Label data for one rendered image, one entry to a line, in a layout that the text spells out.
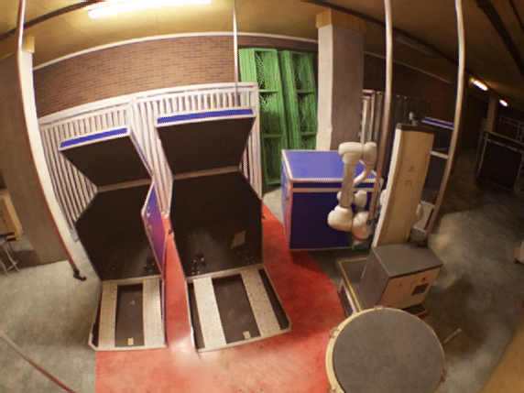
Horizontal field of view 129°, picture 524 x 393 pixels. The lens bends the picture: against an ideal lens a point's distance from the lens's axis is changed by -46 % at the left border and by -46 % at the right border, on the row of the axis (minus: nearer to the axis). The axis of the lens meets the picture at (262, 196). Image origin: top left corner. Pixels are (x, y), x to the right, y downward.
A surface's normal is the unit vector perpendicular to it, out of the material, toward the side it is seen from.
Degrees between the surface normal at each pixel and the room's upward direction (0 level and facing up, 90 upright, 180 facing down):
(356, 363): 0
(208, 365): 0
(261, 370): 0
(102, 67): 90
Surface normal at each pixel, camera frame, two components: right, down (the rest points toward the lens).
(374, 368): -0.01, -0.90
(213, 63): 0.37, 0.41
